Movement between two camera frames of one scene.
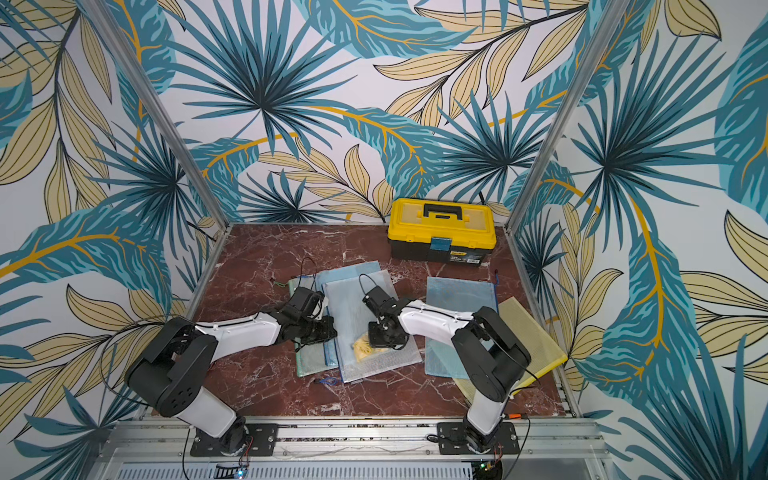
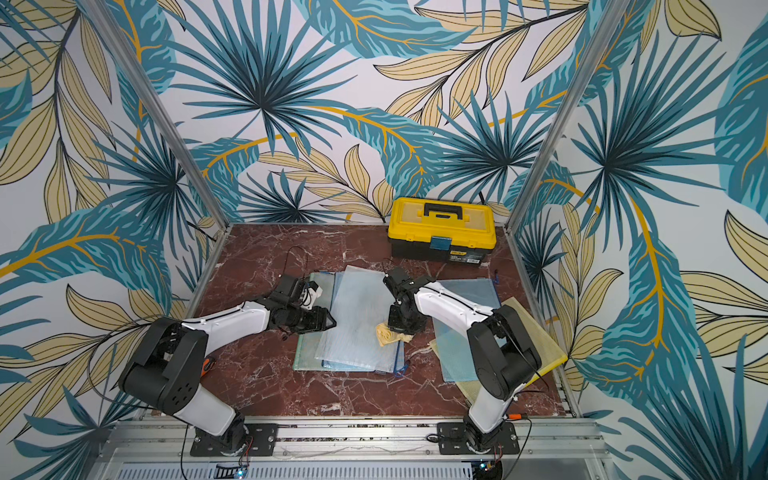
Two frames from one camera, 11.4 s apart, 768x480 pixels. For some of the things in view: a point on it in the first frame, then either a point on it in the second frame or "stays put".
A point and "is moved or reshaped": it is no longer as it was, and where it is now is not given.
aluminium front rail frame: x=144 y=449 stays put
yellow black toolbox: x=441 y=232 stays put
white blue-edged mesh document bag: x=348 y=315 is moved or reshaped
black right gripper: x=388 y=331 -> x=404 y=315
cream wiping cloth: x=362 y=347 is moved or reshaped
